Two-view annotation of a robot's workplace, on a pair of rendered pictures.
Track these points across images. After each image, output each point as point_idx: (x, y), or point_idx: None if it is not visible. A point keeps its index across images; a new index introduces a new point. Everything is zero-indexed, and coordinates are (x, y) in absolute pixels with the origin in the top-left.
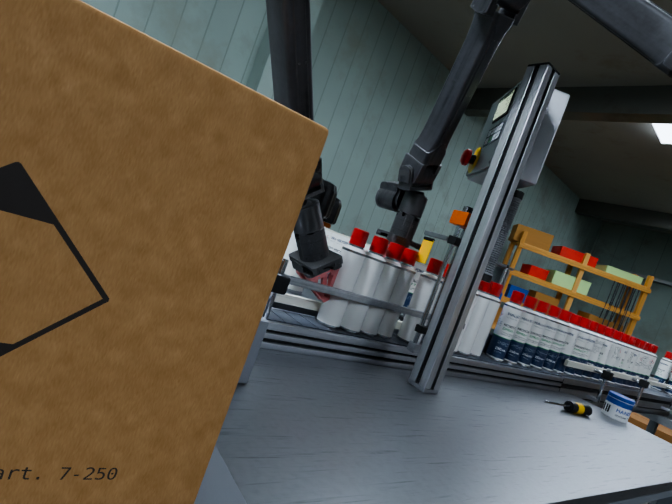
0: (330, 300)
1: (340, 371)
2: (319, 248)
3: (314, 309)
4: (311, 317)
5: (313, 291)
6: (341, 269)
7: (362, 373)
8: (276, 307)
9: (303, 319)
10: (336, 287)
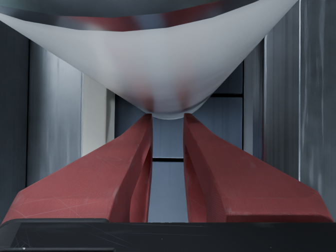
0: (194, 107)
1: (325, 123)
2: None
3: (114, 111)
4: (120, 113)
5: (150, 191)
6: (209, 83)
7: (320, 46)
8: (0, 174)
9: (168, 178)
10: (205, 96)
